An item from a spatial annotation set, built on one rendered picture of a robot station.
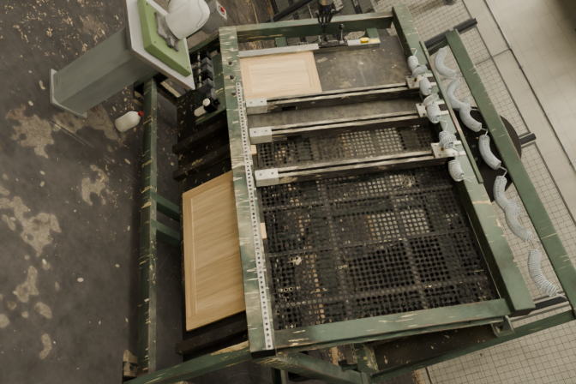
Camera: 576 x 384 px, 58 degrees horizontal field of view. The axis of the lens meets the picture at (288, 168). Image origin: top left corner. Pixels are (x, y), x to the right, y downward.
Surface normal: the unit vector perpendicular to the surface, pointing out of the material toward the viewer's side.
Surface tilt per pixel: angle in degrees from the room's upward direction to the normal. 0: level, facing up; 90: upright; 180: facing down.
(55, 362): 0
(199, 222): 90
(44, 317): 0
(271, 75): 59
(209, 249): 90
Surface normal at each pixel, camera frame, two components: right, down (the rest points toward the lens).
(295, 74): 0.00, -0.57
